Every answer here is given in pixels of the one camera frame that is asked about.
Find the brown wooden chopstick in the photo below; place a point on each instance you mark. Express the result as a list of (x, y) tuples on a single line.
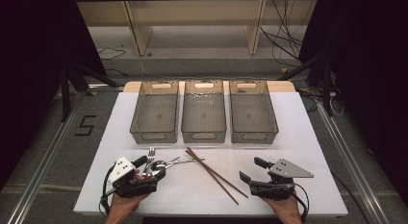
[(218, 173), (212, 177)]

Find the black tripod stand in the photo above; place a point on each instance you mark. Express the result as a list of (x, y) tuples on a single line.
[(69, 89), (322, 76)]

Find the dark curtain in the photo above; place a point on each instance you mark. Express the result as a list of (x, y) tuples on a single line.
[(32, 73), (372, 73)]

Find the light wooden shelf unit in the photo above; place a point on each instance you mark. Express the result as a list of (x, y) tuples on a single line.
[(198, 12)]

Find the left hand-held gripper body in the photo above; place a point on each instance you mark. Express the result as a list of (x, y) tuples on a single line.
[(123, 172)]

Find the person's right hand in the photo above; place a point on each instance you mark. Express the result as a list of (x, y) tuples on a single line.
[(287, 206)]

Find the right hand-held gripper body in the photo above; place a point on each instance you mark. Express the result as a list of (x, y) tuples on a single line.
[(275, 187)]

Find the translucent grey plastic bin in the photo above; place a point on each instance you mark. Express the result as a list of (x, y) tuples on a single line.
[(155, 116), (204, 116), (253, 116)]

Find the white table board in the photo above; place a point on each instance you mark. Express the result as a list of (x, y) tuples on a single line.
[(304, 147)]

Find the aluminium floor rail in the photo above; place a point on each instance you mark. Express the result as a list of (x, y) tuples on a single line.
[(349, 163), (41, 166)]

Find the person's left hand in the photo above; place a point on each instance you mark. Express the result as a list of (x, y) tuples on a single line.
[(126, 204)]

